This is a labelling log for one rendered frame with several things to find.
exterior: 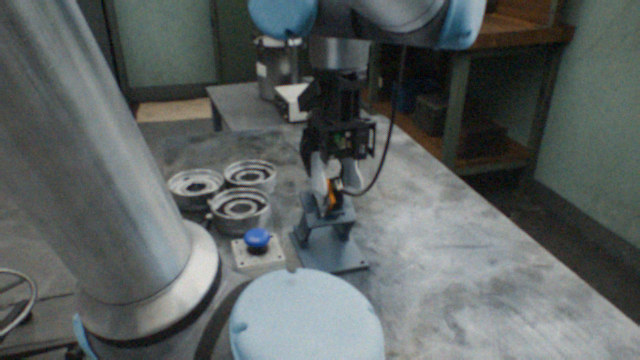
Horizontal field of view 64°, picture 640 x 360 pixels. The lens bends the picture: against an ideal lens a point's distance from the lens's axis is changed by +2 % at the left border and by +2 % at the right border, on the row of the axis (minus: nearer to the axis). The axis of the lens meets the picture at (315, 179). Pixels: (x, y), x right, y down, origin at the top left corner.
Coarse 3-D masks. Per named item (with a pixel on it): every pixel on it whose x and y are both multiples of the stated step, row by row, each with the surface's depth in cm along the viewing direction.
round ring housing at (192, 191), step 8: (176, 176) 99; (184, 176) 100; (192, 176) 101; (200, 176) 101; (208, 176) 101; (216, 176) 100; (168, 184) 96; (176, 184) 98; (184, 184) 98; (192, 184) 99; (200, 184) 99; (208, 184) 98; (176, 192) 93; (184, 192) 95; (192, 192) 95; (200, 192) 95; (208, 192) 93; (216, 192) 95; (176, 200) 93; (184, 200) 93; (192, 200) 93; (200, 200) 93; (208, 200) 94; (184, 208) 94; (192, 208) 94; (200, 208) 94; (208, 208) 95
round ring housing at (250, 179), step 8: (232, 168) 103; (240, 168) 104; (272, 168) 103; (224, 176) 99; (240, 176) 101; (248, 176) 103; (256, 176) 103; (272, 176) 99; (224, 184) 100; (232, 184) 97; (240, 184) 96; (248, 184) 96; (256, 184) 96; (264, 184) 97; (272, 184) 99; (264, 192) 98
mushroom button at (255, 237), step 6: (246, 234) 75; (252, 234) 75; (258, 234) 74; (264, 234) 75; (246, 240) 74; (252, 240) 74; (258, 240) 73; (264, 240) 74; (252, 246) 74; (258, 246) 74
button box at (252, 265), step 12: (240, 240) 78; (276, 240) 78; (240, 252) 76; (252, 252) 75; (264, 252) 75; (276, 252) 76; (240, 264) 73; (252, 264) 73; (264, 264) 73; (276, 264) 74; (252, 276) 74
